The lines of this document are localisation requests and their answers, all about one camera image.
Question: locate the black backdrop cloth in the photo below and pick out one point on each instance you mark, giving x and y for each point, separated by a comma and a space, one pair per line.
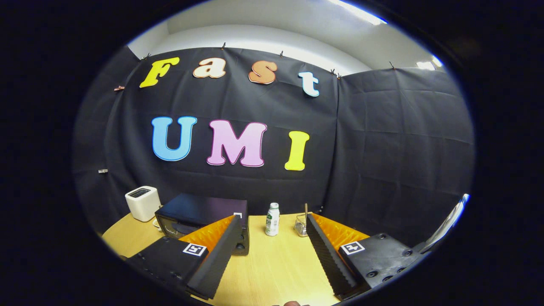
238, 102

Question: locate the black toaster oven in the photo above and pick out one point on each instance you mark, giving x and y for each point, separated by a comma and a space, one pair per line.
195, 208

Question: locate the white bread toaster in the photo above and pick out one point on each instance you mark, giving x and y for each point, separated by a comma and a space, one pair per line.
142, 206

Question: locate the white bottle green label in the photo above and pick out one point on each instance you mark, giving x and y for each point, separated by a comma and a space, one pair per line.
272, 223

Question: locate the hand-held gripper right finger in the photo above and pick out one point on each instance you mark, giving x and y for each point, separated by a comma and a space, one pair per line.
329, 263

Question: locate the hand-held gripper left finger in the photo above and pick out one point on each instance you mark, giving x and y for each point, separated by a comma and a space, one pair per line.
216, 263

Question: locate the ceiling light strip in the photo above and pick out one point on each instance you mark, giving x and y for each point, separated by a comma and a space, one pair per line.
427, 64

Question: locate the cream woven coaster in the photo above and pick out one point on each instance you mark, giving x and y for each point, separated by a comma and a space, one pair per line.
156, 224

